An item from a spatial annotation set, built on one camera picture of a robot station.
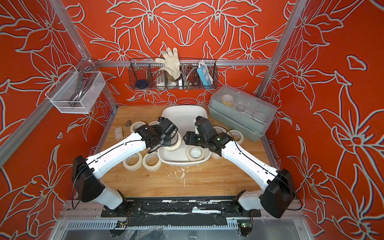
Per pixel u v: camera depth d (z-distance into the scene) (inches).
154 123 42.0
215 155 34.8
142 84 39.6
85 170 16.6
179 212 28.6
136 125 41.9
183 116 47.6
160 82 36.7
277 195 16.8
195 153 36.1
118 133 40.5
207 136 22.4
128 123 42.0
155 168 33.6
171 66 35.2
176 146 29.9
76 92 30.0
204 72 33.8
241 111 35.4
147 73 39.9
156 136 21.5
